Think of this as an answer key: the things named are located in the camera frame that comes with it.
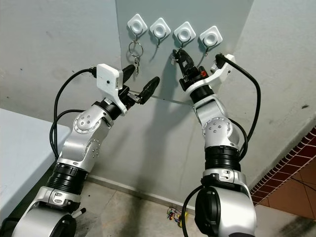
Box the keys on large silver ring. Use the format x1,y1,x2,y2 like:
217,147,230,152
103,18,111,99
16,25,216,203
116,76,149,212
127,40,143,76

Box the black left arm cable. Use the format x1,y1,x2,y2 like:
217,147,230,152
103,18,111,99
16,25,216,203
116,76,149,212
49,66,99,167

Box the grey hook board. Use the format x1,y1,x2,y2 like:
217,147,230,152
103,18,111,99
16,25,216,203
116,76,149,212
115,0,256,105

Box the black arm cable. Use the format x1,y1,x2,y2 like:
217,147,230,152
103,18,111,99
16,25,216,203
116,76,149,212
49,66,99,167
180,53,262,237

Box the white plastic folding table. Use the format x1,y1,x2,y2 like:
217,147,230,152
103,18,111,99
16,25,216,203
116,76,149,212
0,108,71,224

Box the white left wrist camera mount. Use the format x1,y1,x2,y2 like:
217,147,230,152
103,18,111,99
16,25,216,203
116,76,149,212
96,63,125,113

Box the white square wall hook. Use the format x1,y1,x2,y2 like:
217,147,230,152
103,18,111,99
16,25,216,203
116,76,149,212
126,13,148,40
173,21,197,50
198,25,223,56
149,17,172,47

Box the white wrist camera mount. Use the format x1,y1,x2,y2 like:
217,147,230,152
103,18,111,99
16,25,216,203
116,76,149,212
96,63,125,113
204,53,236,83

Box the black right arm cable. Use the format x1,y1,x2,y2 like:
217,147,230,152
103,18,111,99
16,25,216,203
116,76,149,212
180,53,262,237

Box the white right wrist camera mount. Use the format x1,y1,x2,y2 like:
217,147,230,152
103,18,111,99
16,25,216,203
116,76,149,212
204,53,236,83

